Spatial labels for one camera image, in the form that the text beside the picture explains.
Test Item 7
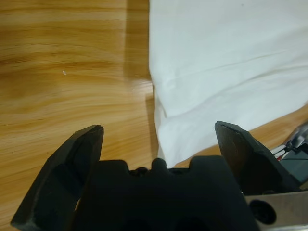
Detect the black box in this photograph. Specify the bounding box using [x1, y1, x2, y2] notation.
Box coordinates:
[280, 150, 308, 185]

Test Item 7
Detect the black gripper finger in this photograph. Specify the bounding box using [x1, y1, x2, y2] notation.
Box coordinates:
[11, 124, 104, 231]
[214, 121, 301, 195]

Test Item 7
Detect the white T-shirt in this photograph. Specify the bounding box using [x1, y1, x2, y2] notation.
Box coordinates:
[148, 0, 308, 168]

